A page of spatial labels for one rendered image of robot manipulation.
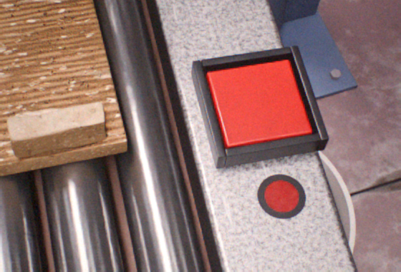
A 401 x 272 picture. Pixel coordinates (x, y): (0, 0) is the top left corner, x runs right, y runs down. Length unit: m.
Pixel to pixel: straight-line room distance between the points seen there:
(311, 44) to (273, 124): 1.18
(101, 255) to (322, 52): 1.25
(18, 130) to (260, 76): 0.17
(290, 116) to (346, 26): 1.24
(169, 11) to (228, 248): 0.19
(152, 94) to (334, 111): 1.12
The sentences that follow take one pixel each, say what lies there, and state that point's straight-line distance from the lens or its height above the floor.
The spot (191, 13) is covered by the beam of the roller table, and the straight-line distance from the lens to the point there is 0.61.
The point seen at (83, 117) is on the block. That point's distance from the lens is 0.51.
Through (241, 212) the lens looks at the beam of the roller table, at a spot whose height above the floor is 0.91.
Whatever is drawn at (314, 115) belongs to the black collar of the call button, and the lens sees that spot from 0.56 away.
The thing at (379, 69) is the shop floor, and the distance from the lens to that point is 1.75.
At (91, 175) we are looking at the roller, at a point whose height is 0.92.
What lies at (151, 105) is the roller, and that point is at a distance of 0.57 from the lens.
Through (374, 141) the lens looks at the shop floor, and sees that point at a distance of 1.66.
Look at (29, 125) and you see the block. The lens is 0.51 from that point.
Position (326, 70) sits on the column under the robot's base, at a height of 0.01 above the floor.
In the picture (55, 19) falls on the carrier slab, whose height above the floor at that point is 0.94.
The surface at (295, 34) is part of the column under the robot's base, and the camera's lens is 1.74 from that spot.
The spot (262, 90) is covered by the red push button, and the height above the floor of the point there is 0.93.
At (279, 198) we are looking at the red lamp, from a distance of 0.55.
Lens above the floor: 1.41
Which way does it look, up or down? 60 degrees down
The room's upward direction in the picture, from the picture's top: 9 degrees clockwise
